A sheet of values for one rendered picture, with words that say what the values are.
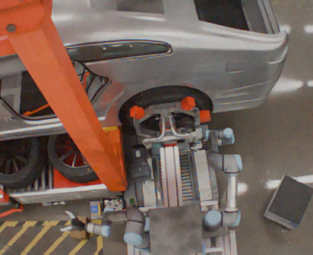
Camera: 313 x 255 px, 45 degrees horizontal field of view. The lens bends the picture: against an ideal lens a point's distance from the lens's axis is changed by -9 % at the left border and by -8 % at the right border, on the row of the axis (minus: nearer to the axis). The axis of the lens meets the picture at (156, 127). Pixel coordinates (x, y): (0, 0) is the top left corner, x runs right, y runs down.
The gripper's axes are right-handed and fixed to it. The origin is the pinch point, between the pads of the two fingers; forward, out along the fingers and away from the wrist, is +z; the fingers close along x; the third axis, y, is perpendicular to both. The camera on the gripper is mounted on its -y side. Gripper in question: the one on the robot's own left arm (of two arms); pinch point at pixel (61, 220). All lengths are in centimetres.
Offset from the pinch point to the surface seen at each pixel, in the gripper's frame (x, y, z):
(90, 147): 43, -38, -19
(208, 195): 83, 106, -97
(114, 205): 41, 61, -19
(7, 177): 48, 67, 96
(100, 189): 61, 79, 2
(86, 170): 71, 64, 15
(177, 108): 106, -3, -64
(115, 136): 99, 43, -9
